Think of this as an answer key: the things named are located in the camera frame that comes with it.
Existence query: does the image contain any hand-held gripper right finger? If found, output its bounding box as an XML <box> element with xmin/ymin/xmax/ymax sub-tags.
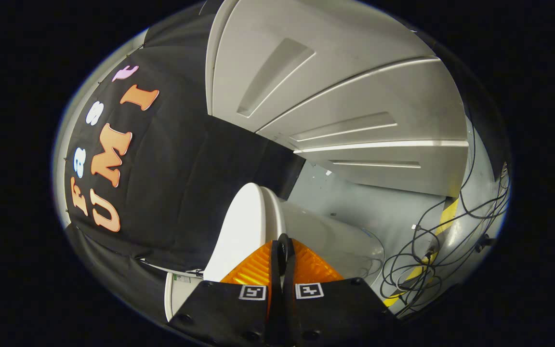
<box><xmin>282</xmin><ymin>238</ymin><xmax>398</xmax><ymax>347</ymax></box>

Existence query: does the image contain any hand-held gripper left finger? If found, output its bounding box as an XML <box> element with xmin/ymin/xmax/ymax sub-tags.
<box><xmin>169</xmin><ymin>234</ymin><xmax>285</xmax><ymax>347</ymax></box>

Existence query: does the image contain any white box with slot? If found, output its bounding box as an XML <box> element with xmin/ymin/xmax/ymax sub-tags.
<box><xmin>164</xmin><ymin>271</ymin><xmax>204</xmax><ymax>322</ymax></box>

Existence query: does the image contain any black backdrop cloth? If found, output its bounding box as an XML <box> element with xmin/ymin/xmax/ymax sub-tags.
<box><xmin>63</xmin><ymin>0</ymin><xmax>512</xmax><ymax>328</ymax></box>

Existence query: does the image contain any yellow black floor tape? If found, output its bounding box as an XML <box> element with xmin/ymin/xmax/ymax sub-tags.
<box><xmin>383</xmin><ymin>197</ymin><xmax>460</xmax><ymax>307</ymax></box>

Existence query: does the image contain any tangle of black cables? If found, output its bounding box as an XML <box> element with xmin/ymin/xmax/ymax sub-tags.
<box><xmin>381</xmin><ymin>104</ymin><xmax>510</xmax><ymax>316</ymax></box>

